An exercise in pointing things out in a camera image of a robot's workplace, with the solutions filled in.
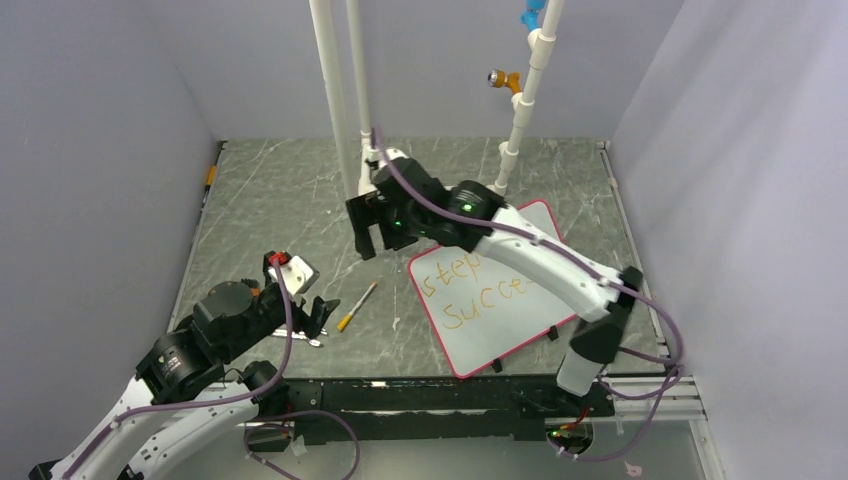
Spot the white marker pen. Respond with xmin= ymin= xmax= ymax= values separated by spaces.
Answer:
xmin=346 ymin=281 xmax=378 ymax=320

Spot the pink framed whiteboard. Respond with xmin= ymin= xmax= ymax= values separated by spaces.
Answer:
xmin=406 ymin=199 xmax=579 ymax=380

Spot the yellow marker cap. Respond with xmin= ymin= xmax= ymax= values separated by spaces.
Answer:
xmin=337 ymin=315 xmax=353 ymax=332

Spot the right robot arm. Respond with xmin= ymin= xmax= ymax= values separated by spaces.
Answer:
xmin=345 ymin=157 xmax=643 ymax=415

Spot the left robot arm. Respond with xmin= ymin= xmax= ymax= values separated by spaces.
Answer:
xmin=28 ymin=279 xmax=340 ymax=479

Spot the silver open-end wrench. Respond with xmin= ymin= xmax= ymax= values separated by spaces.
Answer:
xmin=271 ymin=328 xmax=323 ymax=348

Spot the blue clamp on pipe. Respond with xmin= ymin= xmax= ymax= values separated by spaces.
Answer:
xmin=520 ymin=0 xmax=547 ymax=32

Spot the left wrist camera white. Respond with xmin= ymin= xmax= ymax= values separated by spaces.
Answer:
xmin=262 ymin=251 xmax=320 ymax=296

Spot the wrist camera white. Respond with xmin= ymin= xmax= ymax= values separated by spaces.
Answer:
xmin=363 ymin=147 xmax=407 ymax=172
xmin=262 ymin=251 xmax=320 ymax=296

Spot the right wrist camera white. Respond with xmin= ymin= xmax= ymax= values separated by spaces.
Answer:
xmin=363 ymin=147 xmax=407 ymax=172

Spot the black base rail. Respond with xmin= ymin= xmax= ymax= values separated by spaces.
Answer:
xmin=248 ymin=374 xmax=616 ymax=446

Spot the orange clamp mounted camera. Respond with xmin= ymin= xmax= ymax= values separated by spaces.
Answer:
xmin=487 ymin=69 xmax=522 ymax=95

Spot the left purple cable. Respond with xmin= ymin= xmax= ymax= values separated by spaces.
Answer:
xmin=62 ymin=254 xmax=362 ymax=480

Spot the purple cable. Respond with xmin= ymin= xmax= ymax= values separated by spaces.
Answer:
xmin=370 ymin=125 xmax=687 ymax=465
xmin=62 ymin=254 xmax=362 ymax=480

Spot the white pvc pipe frame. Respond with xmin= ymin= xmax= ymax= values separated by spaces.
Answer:
xmin=308 ymin=1 xmax=565 ymax=197

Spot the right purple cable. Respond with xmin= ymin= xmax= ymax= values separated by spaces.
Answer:
xmin=370 ymin=125 xmax=687 ymax=465

